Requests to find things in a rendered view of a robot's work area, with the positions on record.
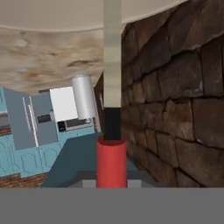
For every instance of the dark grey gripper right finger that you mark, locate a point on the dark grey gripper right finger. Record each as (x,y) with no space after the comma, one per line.
(137,177)

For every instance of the silver cylindrical hood chimney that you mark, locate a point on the silver cylindrical hood chimney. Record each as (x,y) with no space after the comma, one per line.
(84,97)

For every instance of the black and silver microwave oven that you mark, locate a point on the black and silver microwave oven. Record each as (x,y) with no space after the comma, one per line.
(74,124)

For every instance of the grey double door fridge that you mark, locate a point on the grey double door fridge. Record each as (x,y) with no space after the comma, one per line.
(35,119)

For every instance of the white cupboard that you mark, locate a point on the white cupboard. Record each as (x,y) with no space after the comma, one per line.
(63,103)

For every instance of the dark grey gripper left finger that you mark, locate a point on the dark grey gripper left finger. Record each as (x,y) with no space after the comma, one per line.
(87,177)

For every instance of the light blue cupboard run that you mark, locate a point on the light blue cupboard run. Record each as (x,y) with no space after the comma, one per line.
(29,159)

